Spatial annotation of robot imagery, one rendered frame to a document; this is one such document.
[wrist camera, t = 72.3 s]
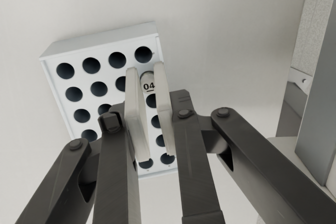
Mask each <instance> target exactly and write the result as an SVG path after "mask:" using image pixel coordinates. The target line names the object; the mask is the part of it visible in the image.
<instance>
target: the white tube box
mask: <svg viewBox="0 0 336 224"><path fill-rule="evenodd" d="M39 60H40V63H41V65H42V68H43V70H44V73H45V75H46V78H47V80H48V83H49V85H50V88H51V90H52V93H53V95H54V98H55V100H56V103H57V105H58V108H59V110H60V113H61V115H62V118H63V120H64V122H65V125H66V127H67V130H68V132H69V135H70V137H71V140H74V139H79V138H85V139H87V140H88V142H89V143H90V142H93V141H95V140H97V139H99V138H100V137H102V131H101V128H100V126H99V123H98V118H99V116H100V115H102V114H104V113H106V112H109V109H110V108H111V106H112V105H115V104H119V103H124V102H125V91H126V70H127V68H131V67H135V68H137V72H138V76H139V80H140V82H141V75H142V73H144V72H146V71H152V72H154V65H153V64H155V62H160V61H162V62H164V58H163V53H162V48H161V43H160V38H159V34H158V29H157V25H156V22H155V21H151V22H146V23H142V24H137V25H132V26H127V27H122V28H118V29H113V30H108V31H103V32H98V33H94V34H89V35H84V36H79V37H74V38H70V39H65V40H60V41H55V42H52V43H51V44H50V46H49V47H48V48H47V49H46V50H45V51H44V52H43V53H42V55H41V56H40V57H39ZM143 96H144V100H145V107H146V118H147V129H148V139H149V150H150V158H149V160H147V161H143V162H139V161H137V159H136V156H135V160H136V163H137V172H138V180H144V179H149V178H153V177H158V176H163V175H168V174H173V173H178V165H177V155H171V156H170V155H169V154H168V155H167V151H166V147H165V143H164V138H163V134H162V130H161V126H160V122H159V117H158V113H157V103H156V92H154V93H153V94H146V93H144V92H143Z"/></svg>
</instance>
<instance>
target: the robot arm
mask: <svg viewBox="0 0 336 224"><path fill-rule="evenodd" d="M153 70H154V83H155V96H156V109H157V115H158V119H159V123H160V127H161V132H162V136H163V140H164V144H165V148H166V153H167V155H169V156H173V155H176V160H177V169H178V178H179V188H180V197H181V207H182V217H181V221H182V224H226V222H225V218H224V215H223V211H222V210H221V207H220V204H219V200H218V196H217V192H216V188H215V184H214V180H213V176H212V172H211V168H210V164H209V160H208V156H207V154H216V156H217V158H218V160H219V161H220V162H221V164H222V165H223V166H224V168H225V169H226V170H227V172H228V173H229V175H230V176H231V177H232V179H233V180H234V181H235V183H236V184H237V186H238V187H239V188H240V190H241V191H242V192H243V194H244V195H245V196H246V198H247V199H248V201H249V202H250V203H251V205H252V206H253V207H254V209H255V210H256V211H257V213H258V214H259V216H260V217H261V218H262V220H263V221H264V222H265V224H336V203H335V202H334V201H333V200H332V199H331V198H330V197H329V196H328V195H327V194H326V193H325V192H324V191H322V190H321V189H320V188H319V187H318V186H317V185H316V184H315V183H314V182H313V181H312V180H311V179H309V178H308V177H307V176H306V175H305V174H304V173H303V172H302V171H301V170H300V169H299V168H297V167H296V166H295V165H294V164H293V163H292V162H291V161H290V160H289V159H288V158H287V157H286V156H284V155H283V154H282V153H281V152H280V151H279V150H278V149H277V148H276V147H275V146H274V145H273V144H271V143H270V142H269V141H268V140H267V139H266V138H265V137H264V136H263V135H262V134H261V133H259V132H258V131H257V130H256V129H255V128H254V127H253V126H252V125H251V124H250V123H249V122H248V121H246V120H245V119H244V118H243V117H242V116H241V115H240V114H239V113H238V112H237V111H236V110H234V109H233V108H230V107H220V108H217V109H215V110H213V111H212V112H211V114H210V116H203V115H199V114H197V113H196V111H195V109H194V106H193V103H192V100H191V96H190V93H189V91H187V90H186V89H181V90H176V91H171V92H170V89H169V84H168V79H167V74H166V70H165V65H164V62H162V61H158V62H155V63H154V64H153ZM97 121H98V124H99V127H100V129H101V132H102V133H101V137H100V138H99V139H97V140H95V141H92V142H90V143H89V141H88V139H86V138H76V139H74V140H71V141H70V142H69V143H67V144H66V145H65V146H64V148H63V149H62V151H61V152H60V154H59V155H58V157H57V158H56V160H55V162H54V163H53V165H52V166H51V168H50V169H49V171H48V172H47V174H46V175H45V177H44V179H43V180H42V182H41V183H40V185H39V186H38V188H37V189H36V191H35V193H34V194H33V196H32V197H31V199H30V200H29V202H28V203H27V205H26V206H25V208H24V210H23V211H22V213H21V214H20V216H19V217H18V219H17V220H16V222H15V223H14V224H86V223H87V221H88V218H89V216H90V213H91V211H92V208H93V206H94V208H93V218H92V224H142V219H141V206H140V192H139V179H138V165H137V162H136V160H137V161H139V162H145V161H149V159H150V158H151V156H150V145H149V134H148V124H147V113H146V103H145V98H144V94H143V91H142V89H141V83H140V79H139V75H138V71H137V68H135V67H130V68H127V70H126V78H125V102H122V103H117V104H113V105H112V106H111V107H110V109H109V111H108V112H105V113H103V114H101V115H100V116H99V117H98V119H97ZM135 157H136V158H135Z"/></svg>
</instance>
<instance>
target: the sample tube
mask: <svg viewBox="0 0 336 224"><path fill-rule="evenodd" d="M140 86H141V90H142V91H143V92H144V93H145V94H153V93H155V92H156V90H155V77H154V72H153V71H145V72H144V73H142V75H141V80H140Z"/></svg>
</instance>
